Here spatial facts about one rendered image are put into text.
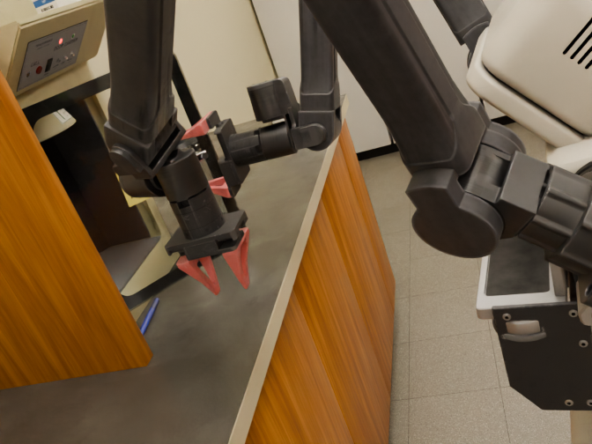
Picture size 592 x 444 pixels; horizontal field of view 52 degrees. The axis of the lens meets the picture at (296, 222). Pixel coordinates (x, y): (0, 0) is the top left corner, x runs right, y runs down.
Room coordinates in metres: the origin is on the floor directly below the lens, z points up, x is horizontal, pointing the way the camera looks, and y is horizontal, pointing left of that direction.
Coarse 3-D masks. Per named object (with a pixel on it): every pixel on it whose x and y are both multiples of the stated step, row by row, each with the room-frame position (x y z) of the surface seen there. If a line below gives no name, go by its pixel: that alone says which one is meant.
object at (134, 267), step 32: (64, 96) 1.03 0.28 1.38; (96, 96) 1.05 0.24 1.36; (192, 96) 1.13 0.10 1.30; (32, 128) 1.00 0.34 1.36; (64, 128) 1.02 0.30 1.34; (96, 128) 1.04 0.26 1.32; (64, 160) 1.01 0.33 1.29; (96, 160) 1.03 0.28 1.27; (96, 192) 1.02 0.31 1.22; (96, 224) 1.01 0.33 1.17; (128, 224) 1.03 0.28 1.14; (160, 224) 1.05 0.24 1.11; (128, 256) 1.02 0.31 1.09; (160, 256) 1.04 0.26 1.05; (128, 288) 1.01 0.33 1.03; (160, 288) 1.03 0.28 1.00
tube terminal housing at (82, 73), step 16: (0, 0) 1.13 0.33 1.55; (0, 16) 1.11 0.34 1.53; (16, 16) 1.15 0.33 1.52; (80, 64) 1.26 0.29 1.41; (48, 80) 1.15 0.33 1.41; (64, 80) 1.19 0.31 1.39; (80, 80) 1.23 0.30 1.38; (16, 96) 1.05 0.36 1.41; (32, 96) 1.08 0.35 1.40; (48, 96) 1.12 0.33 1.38; (144, 304) 1.09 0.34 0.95
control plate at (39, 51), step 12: (84, 24) 1.16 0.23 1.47; (48, 36) 1.04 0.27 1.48; (60, 36) 1.08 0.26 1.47; (36, 48) 1.02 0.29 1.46; (48, 48) 1.06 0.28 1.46; (60, 48) 1.10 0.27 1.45; (72, 48) 1.15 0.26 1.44; (24, 60) 0.99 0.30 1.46; (36, 60) 1.03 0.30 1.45; (72, 60) 1.17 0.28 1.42; (24, 72) 1.01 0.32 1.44; (48, 72) 1.09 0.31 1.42; (24, 84) 1.02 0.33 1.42
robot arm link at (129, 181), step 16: (176, 128) 0.75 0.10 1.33; (176, 144) 0.74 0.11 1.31; (112, 160) 0.71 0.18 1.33; (128, 160) 0.69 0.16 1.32; (160, 160) 0.71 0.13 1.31; (128, 176) 0.78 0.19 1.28; (144, 176) 0.71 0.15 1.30; (128, 192) 0.79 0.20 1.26; (144, 192) 0.77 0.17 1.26; (160, 192) 0.77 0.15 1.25
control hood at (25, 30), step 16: (96, 0) 1.18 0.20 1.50; (32, 16) 0.99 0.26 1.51; (48, 16) 1.02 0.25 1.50; (64, 16) 1.07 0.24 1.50; (80, 16) 1.13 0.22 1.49; (96, 16) 1.20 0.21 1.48; (0, 32) 0.96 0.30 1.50; (16, 32) 0.95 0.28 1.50; (32, 32) 0.99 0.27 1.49; (48, 32) 1.04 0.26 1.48; (96, 32) 1.23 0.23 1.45; (0, 48) 0.96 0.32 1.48; (16, 48) 0.96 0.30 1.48; (80, 48) 1.18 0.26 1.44; (96, 48) 1.26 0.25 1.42; (0, 64) 0.97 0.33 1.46; (16, 64) 0.97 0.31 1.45; (16, 80) 0.99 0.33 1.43
